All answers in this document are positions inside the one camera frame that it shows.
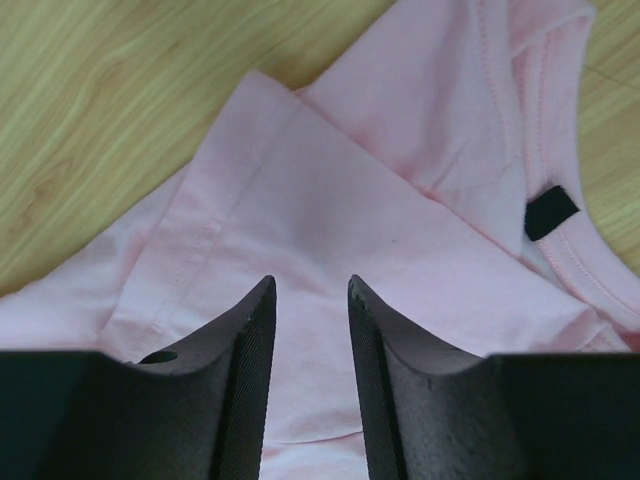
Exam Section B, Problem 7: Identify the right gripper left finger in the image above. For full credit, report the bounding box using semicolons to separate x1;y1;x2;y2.
1;276;276;479

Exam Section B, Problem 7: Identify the pink t shirt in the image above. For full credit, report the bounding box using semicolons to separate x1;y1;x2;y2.
1;1;639;479

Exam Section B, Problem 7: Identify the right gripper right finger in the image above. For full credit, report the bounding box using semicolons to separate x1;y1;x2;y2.
348;277;639;479

